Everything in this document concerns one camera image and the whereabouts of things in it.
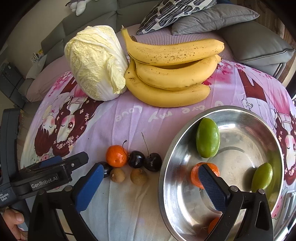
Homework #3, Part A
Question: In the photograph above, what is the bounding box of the person's left hand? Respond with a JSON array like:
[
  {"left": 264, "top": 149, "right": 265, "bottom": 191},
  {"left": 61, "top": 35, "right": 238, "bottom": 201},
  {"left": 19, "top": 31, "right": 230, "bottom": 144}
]
[{"left": 1, "top": 208, "right": 28, "bottom": 241}]

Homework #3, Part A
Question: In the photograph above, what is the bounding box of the yellow banana bunch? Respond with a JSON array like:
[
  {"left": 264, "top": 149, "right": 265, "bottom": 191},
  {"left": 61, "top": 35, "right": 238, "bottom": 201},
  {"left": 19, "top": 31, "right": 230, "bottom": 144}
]
[{"left": 121, "top": 28, "right": 225, "bottom": 108}]

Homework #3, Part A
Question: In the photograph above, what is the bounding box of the orange mandarin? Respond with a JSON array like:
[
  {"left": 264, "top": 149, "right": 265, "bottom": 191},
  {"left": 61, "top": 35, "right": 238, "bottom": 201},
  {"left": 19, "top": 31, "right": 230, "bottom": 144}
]
[
  {"left": 190, "top": 162, "right": 220, "bottom": 190},
  {"left": 105, "top": 145, "right": 128, "bottom": 168},
  {"left": 207, "top": 217, "right": 221, "bottom": 234}
]

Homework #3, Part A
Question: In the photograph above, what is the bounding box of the white grey plush toy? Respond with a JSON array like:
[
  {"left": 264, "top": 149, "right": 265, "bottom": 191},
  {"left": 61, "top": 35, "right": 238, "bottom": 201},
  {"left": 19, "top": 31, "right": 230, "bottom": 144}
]
[{"left": 65, "top": 0, "right": 99, "bottom": 16}]

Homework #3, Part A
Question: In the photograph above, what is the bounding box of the large green jujube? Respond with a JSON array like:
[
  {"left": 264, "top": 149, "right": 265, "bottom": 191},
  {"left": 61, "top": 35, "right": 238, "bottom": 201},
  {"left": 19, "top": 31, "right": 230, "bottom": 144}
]
[{"left": 196, "top": 118, "right": 221, "bottom": 158}]

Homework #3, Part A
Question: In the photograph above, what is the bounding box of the dark cherry with long stem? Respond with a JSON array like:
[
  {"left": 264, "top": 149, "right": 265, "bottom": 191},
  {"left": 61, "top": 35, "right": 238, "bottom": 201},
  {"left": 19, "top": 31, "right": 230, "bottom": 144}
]
[{"left": 141, "top": 132, "right": 163, "bottom": 172}]

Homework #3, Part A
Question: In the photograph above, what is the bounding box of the stainless steel bowl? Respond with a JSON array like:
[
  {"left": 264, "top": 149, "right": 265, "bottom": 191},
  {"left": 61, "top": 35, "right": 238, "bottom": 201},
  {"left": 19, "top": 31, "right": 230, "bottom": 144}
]
[{"left": 158, "top": 106, "right": 284, "bottom": 241}]

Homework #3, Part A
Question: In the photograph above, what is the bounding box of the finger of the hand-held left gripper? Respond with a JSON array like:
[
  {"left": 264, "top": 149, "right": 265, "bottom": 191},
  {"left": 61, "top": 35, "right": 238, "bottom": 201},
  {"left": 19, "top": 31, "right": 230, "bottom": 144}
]
[
  {"left": 23, "top": 156, "right": 63, "bottom": 174},
  {"left": 60, "top": 152, "right": 89, "bottom": 171}
]

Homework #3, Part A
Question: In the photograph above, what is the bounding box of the brown longan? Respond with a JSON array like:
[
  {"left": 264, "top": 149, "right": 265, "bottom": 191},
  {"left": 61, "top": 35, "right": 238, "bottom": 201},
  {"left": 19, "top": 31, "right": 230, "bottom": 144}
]
[
  {"left": 130, "top": 168, "right": 148, "bottom": 185},
  {"left": 110, "top": 168, "right": 126, "bottom": 183}
]

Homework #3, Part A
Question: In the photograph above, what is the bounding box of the black cabinet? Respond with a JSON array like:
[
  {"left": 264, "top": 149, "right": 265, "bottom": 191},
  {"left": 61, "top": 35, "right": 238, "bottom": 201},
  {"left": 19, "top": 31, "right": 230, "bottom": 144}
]
[{"left": 0, "top": 62, "right": 26, "bottom": 109}]

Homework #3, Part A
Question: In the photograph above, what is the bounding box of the grey sofa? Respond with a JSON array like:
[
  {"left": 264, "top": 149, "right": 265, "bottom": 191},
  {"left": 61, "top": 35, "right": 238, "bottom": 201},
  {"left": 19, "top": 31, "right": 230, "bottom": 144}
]
[{"left": 17, "top": 0, "right": 296, "bottom": 102}]

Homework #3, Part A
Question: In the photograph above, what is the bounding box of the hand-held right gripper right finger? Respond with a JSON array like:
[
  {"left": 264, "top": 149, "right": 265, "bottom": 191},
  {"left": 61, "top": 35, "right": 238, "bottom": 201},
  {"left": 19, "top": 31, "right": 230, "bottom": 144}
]
[{"left": 198, "top": 164, "right": 274, "bottom": 241}]

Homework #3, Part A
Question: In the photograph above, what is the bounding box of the pink printed blanket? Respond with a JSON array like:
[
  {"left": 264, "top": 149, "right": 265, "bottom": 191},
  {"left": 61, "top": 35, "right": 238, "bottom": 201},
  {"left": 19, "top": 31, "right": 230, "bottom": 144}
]
[{"left": 20, "top": 59, "right": 296, "bottom": 241}]

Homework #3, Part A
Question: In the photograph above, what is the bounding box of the black white patterned cushion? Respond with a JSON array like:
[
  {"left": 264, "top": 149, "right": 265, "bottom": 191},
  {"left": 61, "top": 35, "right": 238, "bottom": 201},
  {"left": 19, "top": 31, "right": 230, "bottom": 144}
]
[{"left": 136, "top": 0, "right": 218, "bottom": 36}]

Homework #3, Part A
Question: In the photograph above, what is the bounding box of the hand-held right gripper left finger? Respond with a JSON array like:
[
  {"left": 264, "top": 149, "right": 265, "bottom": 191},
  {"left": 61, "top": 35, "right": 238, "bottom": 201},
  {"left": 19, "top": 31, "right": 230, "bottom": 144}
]
[{"left": 27, "top": 163, "right": 105, "bottom": 241}]

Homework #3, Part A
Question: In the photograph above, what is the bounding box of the napa cabbage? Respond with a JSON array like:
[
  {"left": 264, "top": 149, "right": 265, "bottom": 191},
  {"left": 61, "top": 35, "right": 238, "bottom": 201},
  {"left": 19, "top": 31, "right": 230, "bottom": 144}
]
[{"left": 64, "top": 25, "right": 129, "bottom": 101}]

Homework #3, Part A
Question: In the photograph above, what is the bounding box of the light grey cushion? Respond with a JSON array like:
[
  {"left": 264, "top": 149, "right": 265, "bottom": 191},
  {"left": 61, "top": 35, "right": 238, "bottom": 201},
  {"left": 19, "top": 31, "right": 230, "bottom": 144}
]
[{"left": 26, "top": 54, "right": 48, "bottom": 79}]

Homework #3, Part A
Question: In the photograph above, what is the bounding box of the small green jujube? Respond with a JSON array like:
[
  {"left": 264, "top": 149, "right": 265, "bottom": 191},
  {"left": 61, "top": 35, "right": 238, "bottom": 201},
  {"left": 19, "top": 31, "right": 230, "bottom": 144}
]
[{"left": 251, "top": 162, "right": 273, "bottom": 193}]

